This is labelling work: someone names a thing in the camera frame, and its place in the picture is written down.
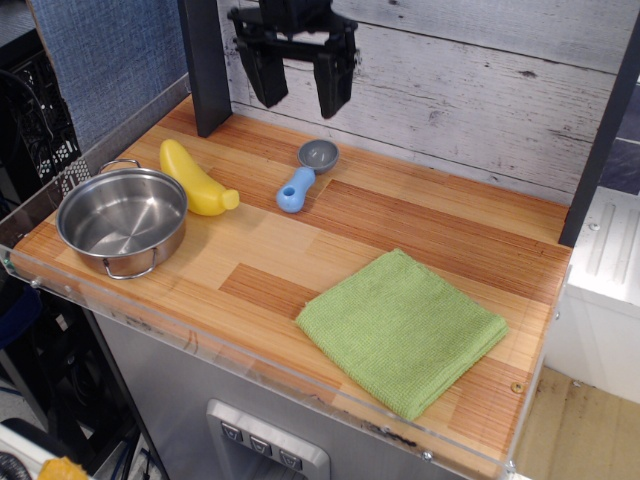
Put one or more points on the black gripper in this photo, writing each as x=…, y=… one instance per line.
x=300, y=30

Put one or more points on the blue and grey scoop spoon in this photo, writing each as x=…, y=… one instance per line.
x=316, y=157

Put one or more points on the yellow plastic banana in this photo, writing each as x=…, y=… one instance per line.
x=205, y=196

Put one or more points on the stainless steel pot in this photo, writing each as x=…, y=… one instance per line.
x=125, y=221

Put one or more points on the clear acrylic table guard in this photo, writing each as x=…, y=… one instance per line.
x=215, y=324

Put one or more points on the black plastic crate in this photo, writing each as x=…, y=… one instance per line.
x=38, y=139

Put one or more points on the green folded cloth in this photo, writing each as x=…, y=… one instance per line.
x=401, y=332

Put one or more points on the silver dispenser button panel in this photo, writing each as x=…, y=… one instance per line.
x=265, y=442

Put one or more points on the white ribbed appliance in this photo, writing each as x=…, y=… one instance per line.
x=594, y=337

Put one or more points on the yellow object at bottom left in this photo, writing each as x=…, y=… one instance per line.
x=61, y=469

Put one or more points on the dark left frame post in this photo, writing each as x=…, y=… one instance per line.
x=204, y=50

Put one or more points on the dark frame post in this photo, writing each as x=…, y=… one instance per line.
x=204, y=50
x=610, y=123

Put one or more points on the dark right frame post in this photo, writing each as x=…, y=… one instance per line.
x=610, y=123

